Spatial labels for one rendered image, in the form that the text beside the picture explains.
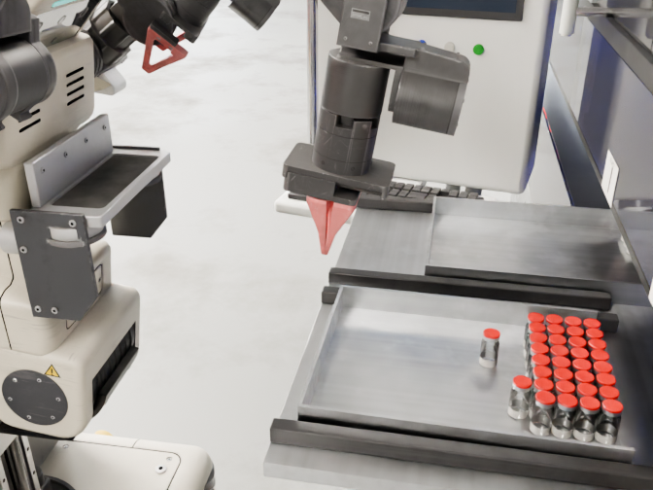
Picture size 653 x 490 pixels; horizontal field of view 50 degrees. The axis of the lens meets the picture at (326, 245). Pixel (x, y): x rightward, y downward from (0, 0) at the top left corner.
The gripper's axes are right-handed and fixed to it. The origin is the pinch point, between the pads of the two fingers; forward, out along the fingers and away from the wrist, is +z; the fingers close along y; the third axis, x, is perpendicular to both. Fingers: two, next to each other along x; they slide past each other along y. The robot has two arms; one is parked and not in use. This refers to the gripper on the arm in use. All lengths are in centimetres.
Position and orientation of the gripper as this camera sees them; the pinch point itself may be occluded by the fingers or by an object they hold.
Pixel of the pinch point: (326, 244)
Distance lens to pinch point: 71.9
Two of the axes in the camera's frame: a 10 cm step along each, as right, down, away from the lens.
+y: 9.7, 2.3, -0.9
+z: -1.5, 8.6, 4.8
